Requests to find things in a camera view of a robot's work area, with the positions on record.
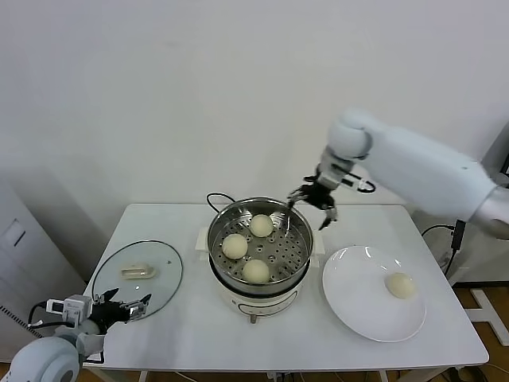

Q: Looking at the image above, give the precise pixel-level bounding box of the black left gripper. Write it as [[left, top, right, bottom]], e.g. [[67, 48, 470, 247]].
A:
[[91, 286, 153, 336]]

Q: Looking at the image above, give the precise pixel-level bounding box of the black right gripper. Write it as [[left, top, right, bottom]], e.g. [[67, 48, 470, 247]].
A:
[[286, 178, 340, 232]]

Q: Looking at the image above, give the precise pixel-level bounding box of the glass lid with cream handle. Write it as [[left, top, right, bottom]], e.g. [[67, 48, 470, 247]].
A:
[[91, 240, 184, 322]]

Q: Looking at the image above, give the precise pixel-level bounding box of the white steamed baozi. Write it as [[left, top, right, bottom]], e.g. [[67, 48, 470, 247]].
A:
[[383, 272, 418, 300], [221, 233, 249, 260], [249, 214, 275, 239], [241, 258, 271, 285]]

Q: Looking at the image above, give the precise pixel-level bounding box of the perforated steel steamer basket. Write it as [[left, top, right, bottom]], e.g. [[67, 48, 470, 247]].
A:
[[196, 197, 325, 298]]

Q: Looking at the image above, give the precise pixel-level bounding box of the white round plate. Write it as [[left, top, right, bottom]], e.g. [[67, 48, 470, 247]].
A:
[[321, 245, 427, 343]]

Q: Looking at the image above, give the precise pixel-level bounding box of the white cabinet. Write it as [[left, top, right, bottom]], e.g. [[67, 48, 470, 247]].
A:
[[0, 174, 87, 365]]

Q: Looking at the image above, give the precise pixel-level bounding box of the grey computer monitor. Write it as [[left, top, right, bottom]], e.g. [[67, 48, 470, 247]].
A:
[[482, 121, 509, 175]]

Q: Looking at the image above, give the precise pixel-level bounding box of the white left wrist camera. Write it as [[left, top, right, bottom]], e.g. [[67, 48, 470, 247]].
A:
[[46, 294, 93, 328]]

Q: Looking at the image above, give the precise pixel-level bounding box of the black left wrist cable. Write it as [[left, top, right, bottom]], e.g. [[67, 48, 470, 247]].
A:
[[28, 302, 51, 330]]

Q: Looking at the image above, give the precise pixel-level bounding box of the black cooker power cord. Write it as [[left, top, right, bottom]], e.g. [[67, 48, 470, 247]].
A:
[[205, 193, 236, 219]]

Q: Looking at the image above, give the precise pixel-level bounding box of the black power adapter cable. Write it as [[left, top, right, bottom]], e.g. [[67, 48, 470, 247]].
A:
[[420, 220, 467, 279]]

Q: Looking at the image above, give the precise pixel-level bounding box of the white desk foot frame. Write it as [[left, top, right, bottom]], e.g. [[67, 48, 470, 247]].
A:
[[468, 286, 509, 347]]

